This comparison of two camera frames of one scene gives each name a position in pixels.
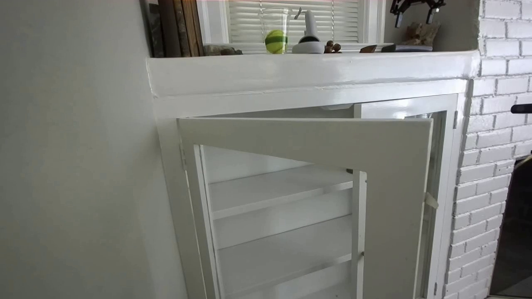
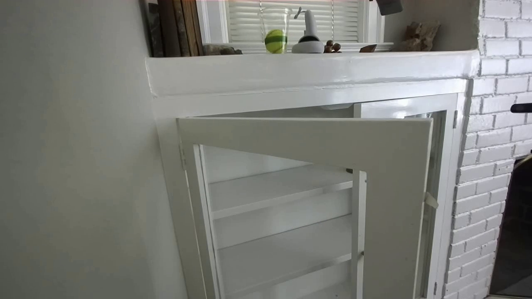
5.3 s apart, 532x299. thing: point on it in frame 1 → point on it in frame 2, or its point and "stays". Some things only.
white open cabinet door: (312, 207) stays
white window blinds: (254, 21) stays
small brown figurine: (333, 47) stays
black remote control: (405, 47) → (390, 7)
